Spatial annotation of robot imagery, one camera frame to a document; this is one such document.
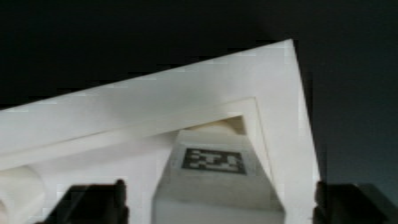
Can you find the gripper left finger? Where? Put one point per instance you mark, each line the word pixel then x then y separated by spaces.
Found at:
pixel 91 205

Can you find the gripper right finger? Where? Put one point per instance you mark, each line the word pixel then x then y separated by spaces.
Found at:
pixel 352 204

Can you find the white square table top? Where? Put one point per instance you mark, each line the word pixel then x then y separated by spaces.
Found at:
pixel 242 85

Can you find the white table leg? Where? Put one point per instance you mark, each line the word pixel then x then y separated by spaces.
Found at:
pixel 215 190

